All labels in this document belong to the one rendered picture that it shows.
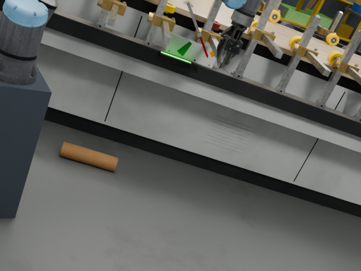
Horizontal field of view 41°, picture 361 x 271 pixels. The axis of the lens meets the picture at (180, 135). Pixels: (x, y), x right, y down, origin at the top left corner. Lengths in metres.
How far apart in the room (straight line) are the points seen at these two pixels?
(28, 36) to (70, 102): 1.11
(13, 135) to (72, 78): 0.96
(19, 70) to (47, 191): 0.73
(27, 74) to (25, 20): 0.20
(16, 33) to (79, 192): 0.94
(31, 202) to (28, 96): 0.61
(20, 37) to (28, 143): 0.41
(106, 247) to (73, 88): 1.03
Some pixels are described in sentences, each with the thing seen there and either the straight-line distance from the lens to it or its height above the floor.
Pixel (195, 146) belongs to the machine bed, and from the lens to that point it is 2.95.
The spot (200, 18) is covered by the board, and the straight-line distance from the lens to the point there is 2.61.
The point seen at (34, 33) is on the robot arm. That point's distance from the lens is 1.79.
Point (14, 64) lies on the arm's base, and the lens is 1.82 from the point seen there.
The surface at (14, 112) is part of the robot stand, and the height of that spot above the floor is 0.50.
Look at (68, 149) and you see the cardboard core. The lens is 2.59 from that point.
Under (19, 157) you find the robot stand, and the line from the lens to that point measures 1.97.
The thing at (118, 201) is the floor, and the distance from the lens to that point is 2.44.
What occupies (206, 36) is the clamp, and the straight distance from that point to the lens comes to 2.47.
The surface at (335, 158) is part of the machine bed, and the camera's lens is 3.21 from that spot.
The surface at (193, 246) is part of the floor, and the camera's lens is 2.37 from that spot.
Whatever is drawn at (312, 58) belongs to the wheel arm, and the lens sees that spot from 2.51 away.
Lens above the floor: 1.36
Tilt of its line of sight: 24 degrees down
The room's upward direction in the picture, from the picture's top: 23 degrees clockwise
